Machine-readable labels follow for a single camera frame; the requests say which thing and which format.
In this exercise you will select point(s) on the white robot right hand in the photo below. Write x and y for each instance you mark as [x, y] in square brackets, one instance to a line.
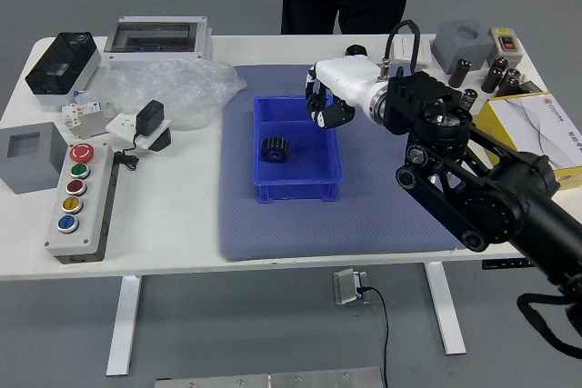
[350, 76]

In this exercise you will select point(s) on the big black gear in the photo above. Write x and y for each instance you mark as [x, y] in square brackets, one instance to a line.
[275, 150]

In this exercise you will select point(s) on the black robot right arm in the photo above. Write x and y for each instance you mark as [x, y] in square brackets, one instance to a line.
[491, 197]

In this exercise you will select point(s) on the blue plastic box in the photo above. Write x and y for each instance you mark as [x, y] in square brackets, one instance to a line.
[293, 179]

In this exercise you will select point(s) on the grey clear-lid distribution box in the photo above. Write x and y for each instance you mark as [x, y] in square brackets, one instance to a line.
[157, 40]

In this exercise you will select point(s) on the silver floor socket box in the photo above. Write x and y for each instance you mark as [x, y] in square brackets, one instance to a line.
[345, 285]

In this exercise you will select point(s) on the black round knob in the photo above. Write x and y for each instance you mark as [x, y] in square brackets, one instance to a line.
[357, 50]

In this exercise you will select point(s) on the brown cylindrical capacitor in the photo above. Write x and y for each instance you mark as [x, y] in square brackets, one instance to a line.
[469, 99]
[460, 72]
[494, 73]
[509, 83]

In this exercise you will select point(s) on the grey block with round hole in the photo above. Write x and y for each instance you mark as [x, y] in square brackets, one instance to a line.
[459, 45]

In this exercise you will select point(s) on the grey-blue padded mat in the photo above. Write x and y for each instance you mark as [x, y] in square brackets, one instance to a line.
[295, 233]

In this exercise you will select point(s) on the clear plastic bag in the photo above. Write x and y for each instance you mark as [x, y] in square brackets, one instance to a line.
[182, 88]

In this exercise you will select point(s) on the small black flat component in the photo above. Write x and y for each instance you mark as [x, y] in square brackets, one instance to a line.
[532, 86]

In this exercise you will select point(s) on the yellow and white carton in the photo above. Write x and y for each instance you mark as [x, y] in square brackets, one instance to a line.
[532, 124]

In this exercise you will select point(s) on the black power adapter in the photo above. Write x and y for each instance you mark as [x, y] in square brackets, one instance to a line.
[150, 117]

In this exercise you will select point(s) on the black table control panel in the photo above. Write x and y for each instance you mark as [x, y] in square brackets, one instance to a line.
[504, 263]

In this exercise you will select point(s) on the white table leg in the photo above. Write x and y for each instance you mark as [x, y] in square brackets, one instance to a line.
[123, 324]
[445, 311]

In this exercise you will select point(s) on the white circuit breaker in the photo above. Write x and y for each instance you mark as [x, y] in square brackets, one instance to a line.
[84, 117]

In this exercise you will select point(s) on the five-button control station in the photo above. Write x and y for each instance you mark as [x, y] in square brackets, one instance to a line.
[77, 215]

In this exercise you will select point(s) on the grey metal plate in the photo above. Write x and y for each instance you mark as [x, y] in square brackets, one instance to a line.
[273, 380]

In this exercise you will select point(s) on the grey block with square hole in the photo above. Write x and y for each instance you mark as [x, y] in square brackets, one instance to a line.
[32, 165]

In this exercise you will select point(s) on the white wall switch panel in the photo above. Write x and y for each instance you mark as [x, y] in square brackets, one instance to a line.
[423, 49]

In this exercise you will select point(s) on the beige two-button switch box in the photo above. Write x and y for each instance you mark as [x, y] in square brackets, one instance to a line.
[507, 42]

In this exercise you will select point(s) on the black-lid grey enclosure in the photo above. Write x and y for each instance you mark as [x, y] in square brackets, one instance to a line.
[61, 65]

